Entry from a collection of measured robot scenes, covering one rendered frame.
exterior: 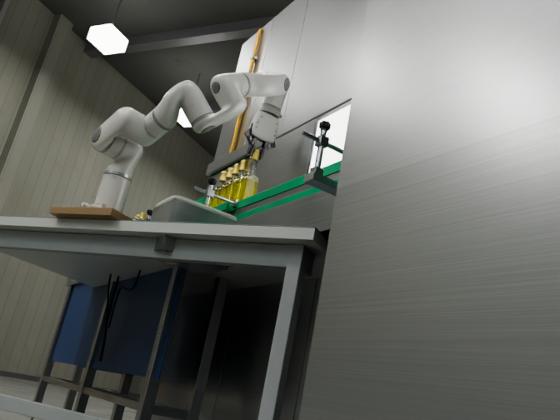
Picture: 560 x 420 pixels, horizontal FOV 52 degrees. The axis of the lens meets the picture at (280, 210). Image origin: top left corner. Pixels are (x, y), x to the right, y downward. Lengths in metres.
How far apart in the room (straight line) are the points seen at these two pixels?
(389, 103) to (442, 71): 0.13
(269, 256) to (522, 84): 0.82
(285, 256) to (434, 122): 0.62
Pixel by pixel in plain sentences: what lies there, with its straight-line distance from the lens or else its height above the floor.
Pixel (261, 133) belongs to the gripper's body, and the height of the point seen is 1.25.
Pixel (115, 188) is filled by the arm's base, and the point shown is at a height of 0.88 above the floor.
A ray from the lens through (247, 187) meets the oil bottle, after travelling 2.05.
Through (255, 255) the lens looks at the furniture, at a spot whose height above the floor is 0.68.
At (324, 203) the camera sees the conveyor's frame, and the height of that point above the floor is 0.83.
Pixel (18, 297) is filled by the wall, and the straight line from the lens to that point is 10.78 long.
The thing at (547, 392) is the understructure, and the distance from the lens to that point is 0.76.
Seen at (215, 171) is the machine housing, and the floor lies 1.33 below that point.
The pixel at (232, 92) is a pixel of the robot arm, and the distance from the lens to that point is 1.89.
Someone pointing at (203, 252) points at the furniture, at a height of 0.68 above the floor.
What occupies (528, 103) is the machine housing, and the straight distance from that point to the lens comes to 0.91.
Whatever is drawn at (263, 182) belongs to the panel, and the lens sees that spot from 2.26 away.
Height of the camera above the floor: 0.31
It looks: 19 degrees up
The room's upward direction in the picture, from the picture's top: 11 degrees clockwise
